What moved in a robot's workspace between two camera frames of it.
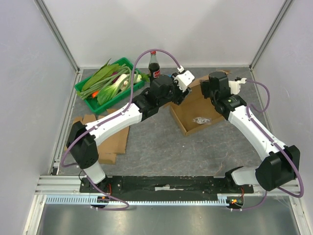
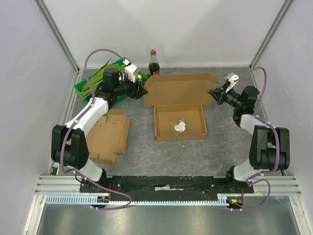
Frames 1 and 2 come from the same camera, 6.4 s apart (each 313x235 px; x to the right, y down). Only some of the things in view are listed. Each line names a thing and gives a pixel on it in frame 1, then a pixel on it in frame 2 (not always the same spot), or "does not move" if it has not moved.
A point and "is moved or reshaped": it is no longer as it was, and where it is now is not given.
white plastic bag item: x=201 y=120 to x=181 y=127
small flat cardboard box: x=112 y=145 does not move
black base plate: x=161 y=185 does not move
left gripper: x=182 y=95 to x=137 y=91
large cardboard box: x=196 y=111 is moved or reshaped
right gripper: x=204 y=87 to x=220 y=95
